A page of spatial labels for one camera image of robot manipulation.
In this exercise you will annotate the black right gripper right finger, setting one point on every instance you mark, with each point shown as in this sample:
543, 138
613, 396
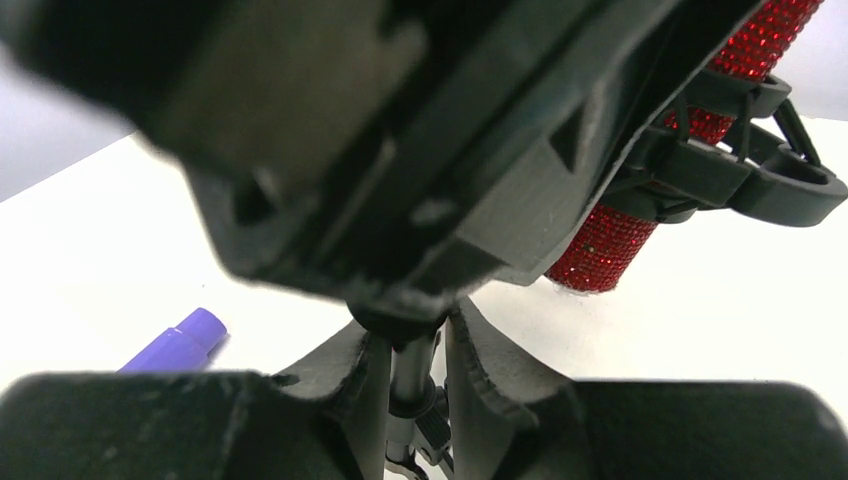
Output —
514, 417

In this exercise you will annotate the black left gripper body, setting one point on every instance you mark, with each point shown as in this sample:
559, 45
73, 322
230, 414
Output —
394, 155

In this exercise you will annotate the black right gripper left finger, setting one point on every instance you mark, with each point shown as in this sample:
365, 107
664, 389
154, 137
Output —
323, 417

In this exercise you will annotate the purple toy microphone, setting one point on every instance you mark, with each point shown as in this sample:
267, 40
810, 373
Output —
185, 347

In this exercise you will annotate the red glitter microphone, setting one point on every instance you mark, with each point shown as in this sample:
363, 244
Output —
730, 138

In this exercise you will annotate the black tripod shock-mount stand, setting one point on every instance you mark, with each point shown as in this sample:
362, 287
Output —
418, 428

